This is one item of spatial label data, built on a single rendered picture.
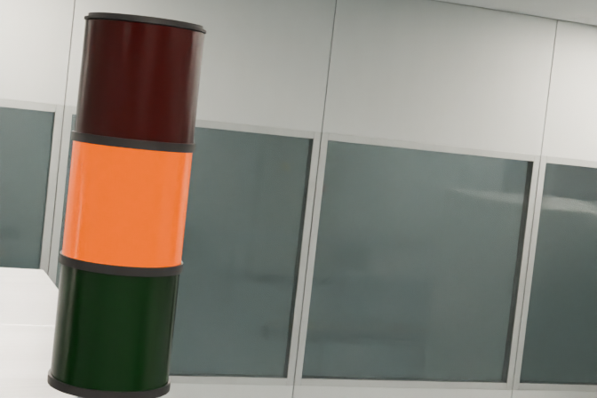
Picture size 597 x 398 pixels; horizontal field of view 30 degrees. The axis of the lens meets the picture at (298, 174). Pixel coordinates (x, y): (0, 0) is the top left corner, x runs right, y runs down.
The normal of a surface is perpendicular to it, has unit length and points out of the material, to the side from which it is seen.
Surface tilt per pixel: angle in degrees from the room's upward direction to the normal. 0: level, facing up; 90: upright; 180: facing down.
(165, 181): 90
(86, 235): 90
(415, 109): 90
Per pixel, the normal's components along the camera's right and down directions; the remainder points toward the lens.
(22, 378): 0.11, -0.99
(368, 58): 0.34, 0.09
